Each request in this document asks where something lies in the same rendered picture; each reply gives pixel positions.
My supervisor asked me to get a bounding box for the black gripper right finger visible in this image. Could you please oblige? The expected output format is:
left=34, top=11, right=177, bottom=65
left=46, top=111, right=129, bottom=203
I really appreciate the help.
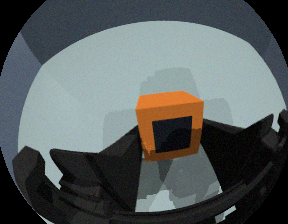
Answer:
left=200, top=115, right=273, bottom=192

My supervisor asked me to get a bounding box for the orange block with black square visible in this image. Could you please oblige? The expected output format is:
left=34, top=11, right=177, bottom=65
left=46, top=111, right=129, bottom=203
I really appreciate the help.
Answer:
left=136, top=91, right=204, bottom=163

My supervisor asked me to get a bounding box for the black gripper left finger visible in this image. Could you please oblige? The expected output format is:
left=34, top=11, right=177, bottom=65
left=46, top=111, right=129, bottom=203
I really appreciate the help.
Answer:
left=50, top=124, right=143, bottom=212

